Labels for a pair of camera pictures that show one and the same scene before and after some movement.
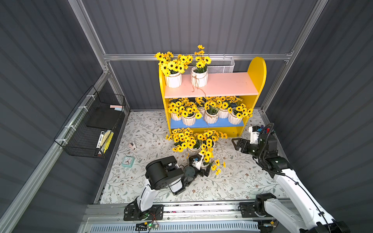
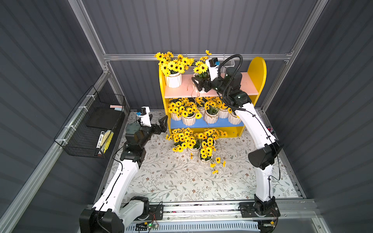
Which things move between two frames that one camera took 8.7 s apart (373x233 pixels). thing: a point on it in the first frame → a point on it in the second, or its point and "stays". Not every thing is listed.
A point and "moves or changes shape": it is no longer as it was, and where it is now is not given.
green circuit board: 153,225 stays
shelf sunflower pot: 199,73 moves or changes shape
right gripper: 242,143 → 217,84
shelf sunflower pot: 172,68 stays
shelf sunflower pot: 189,112 stays
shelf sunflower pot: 200,102 stays
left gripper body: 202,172 → 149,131
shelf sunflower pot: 211,112 stays
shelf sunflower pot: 183,139 stays
